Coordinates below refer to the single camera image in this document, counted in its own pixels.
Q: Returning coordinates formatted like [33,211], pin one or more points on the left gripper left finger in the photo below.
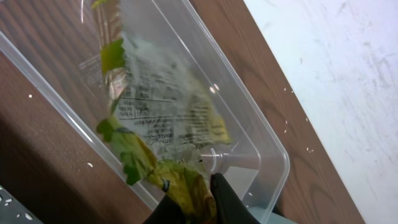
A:
[167,212]

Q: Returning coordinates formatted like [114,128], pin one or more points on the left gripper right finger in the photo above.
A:
[230,209]

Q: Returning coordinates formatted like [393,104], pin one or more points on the black plastic tray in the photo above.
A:
[13,212]

